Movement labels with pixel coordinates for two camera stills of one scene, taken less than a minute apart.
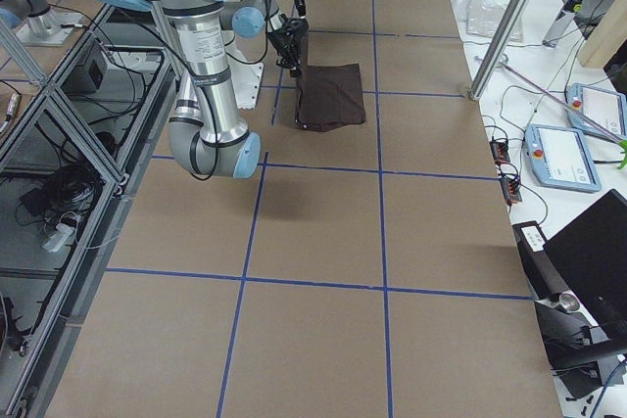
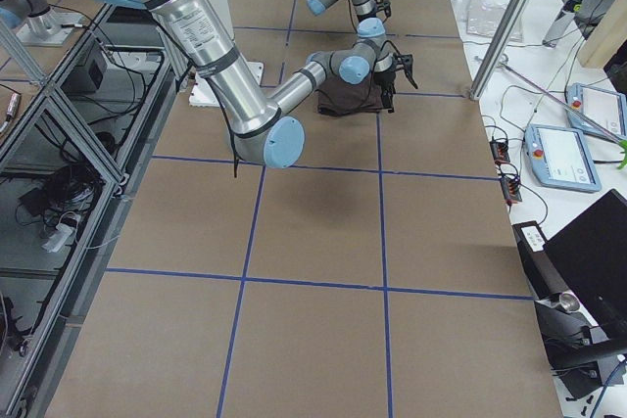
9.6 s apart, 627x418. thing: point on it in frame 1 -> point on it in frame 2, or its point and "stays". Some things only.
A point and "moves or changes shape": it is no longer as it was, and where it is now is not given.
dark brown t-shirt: (329, 96) moves or changes shape
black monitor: (584, 266) stays
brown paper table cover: (373, 271) stays
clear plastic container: (484, 18) stays
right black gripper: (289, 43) -> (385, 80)
